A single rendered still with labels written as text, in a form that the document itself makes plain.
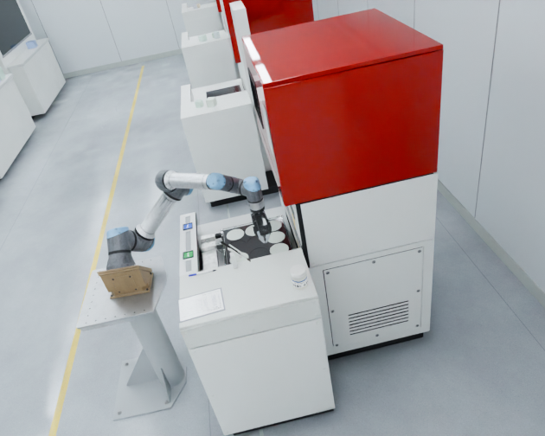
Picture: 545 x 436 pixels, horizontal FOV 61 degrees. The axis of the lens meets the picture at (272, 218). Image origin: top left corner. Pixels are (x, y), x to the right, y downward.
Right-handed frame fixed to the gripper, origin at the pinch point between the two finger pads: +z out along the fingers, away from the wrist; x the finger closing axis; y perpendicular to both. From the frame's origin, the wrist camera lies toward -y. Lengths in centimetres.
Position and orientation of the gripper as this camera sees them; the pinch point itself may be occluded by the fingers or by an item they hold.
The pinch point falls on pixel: (265, 241)
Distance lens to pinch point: 230.2
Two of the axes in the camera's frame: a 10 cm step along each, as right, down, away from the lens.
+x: -9.6, 2.7, -1.1
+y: -2.4, -5.2, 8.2
